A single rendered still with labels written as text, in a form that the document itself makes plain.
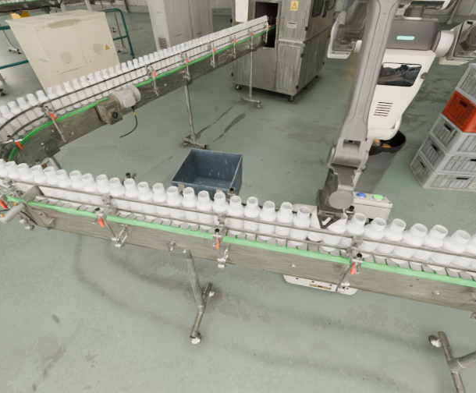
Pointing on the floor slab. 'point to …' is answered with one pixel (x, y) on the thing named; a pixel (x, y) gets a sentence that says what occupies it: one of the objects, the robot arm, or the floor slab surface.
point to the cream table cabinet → (65, 45)
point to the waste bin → (379, 163)
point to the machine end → (287, 45)
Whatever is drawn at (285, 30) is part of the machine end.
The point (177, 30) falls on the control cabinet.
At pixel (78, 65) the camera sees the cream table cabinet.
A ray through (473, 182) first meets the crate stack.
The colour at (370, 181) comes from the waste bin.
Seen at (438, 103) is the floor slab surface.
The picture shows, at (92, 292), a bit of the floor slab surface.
